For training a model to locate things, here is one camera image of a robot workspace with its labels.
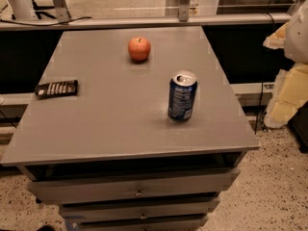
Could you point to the grey drawer cabinet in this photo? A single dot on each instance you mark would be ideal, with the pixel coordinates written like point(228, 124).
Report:
point(118, 124)

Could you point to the middle grey drawer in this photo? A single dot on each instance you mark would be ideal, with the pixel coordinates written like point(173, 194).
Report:
point(141, 209)

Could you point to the dark snack bar packet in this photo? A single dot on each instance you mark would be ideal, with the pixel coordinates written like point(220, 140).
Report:
point(56, 89)

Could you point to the bottom grey drawer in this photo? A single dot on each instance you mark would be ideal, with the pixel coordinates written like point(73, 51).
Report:
point(176, 223)

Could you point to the blue pepsi can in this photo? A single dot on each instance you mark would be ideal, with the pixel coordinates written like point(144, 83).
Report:
point(182, 90)

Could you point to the red apple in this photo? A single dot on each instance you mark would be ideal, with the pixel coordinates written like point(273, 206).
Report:
point(139, 48)

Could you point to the grey drawer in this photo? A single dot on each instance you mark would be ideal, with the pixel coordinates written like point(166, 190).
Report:
point(176, 223)
point(134, 186)
point(141, 209)

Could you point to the grey metal rail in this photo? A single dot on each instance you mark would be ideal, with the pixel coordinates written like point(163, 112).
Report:
point(86, 23)

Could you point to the top grey drawer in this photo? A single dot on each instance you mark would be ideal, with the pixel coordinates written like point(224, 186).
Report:
point(134, 186)

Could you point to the metal bracket post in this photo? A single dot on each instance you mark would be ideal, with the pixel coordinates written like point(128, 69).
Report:
point(184, 8)

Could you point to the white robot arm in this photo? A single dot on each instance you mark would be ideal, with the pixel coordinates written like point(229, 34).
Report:
point(296, 39)

